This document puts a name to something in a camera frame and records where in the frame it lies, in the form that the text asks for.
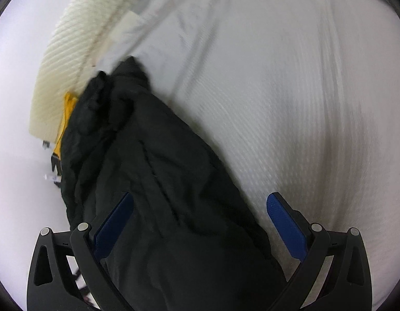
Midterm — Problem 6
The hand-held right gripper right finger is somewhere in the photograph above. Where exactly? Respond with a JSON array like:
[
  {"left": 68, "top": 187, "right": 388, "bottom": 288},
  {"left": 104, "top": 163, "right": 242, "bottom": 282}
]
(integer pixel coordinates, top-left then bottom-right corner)
[{"left": 266, "top": 192, "right": 374, "bottom": 311}]

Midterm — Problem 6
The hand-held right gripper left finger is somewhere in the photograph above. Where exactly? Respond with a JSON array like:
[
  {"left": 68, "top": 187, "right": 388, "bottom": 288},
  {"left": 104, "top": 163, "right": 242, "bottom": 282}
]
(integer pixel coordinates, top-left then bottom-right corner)
[{"left": 27, "top": 192, "right": 134, "bottom": 311}]

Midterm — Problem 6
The black puffer jacket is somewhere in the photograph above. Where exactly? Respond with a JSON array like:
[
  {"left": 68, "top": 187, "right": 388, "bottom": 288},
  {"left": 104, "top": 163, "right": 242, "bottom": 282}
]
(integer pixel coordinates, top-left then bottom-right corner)
[{"left": 60, "top": 56, "right": 286, "bottom": 311}]

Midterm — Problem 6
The grey bed cover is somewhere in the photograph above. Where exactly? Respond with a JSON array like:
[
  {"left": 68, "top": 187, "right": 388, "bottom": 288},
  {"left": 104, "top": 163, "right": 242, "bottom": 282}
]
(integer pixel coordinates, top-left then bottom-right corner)
[{"left": 96, "top": 0, "right": 400, "bottom": 311}]

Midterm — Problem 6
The yellow pillow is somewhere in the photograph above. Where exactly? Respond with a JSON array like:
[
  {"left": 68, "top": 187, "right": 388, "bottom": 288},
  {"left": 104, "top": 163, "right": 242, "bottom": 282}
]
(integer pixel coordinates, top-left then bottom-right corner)
[{"left": 52, "top": 91, "right": 79, "bottom": 158}]

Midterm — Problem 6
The cream quilted headboard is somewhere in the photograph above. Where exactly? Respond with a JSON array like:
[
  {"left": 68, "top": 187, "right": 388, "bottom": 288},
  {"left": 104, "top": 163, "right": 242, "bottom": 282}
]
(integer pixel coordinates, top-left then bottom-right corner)
[{"left": 30, "top": 0, "right": 168, "bottom": 137}]

